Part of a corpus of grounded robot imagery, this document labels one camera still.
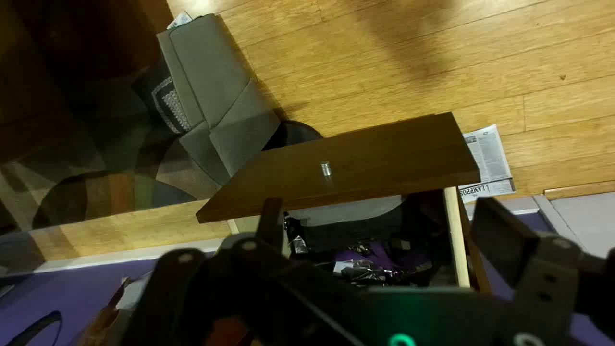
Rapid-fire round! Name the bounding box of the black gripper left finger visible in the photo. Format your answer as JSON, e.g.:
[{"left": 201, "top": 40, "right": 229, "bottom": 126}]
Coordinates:
[{"left": 122, "top": 195, "right": 304, "bottom": 346}]

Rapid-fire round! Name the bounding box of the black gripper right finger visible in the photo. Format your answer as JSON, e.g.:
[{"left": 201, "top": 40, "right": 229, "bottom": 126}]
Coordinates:
[{"left": 472, "top": 195, "right": 615, "bottom": 346}]

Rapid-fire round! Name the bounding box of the purple item in drawer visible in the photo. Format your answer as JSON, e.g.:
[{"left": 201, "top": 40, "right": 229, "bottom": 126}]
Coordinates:
[{"left": 333, "top": 241, "right": 401, "bottom": 278}]

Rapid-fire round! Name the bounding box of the open brown wooden drawer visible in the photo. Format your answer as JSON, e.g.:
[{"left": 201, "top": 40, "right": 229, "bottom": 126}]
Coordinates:
[{"left": 195, "top": 111, "right": 491, "bottom": 293}]

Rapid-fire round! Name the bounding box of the printed newspaper sheet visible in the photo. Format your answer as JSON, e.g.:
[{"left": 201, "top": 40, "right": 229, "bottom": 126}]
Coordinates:
[{"left": 458, "top": 122, "right": 518, "bottom": 203}]

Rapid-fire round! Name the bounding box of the dark patterned rug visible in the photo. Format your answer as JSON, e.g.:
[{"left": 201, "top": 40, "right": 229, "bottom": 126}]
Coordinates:
[{"left": 0, "top": 63, "right": 278, "bottom": 234}]

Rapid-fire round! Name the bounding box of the grey fabric box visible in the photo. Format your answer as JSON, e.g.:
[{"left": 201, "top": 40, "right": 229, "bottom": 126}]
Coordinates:
[{"left": 156, "top": 13, "right": 285, "bottom": 184}]

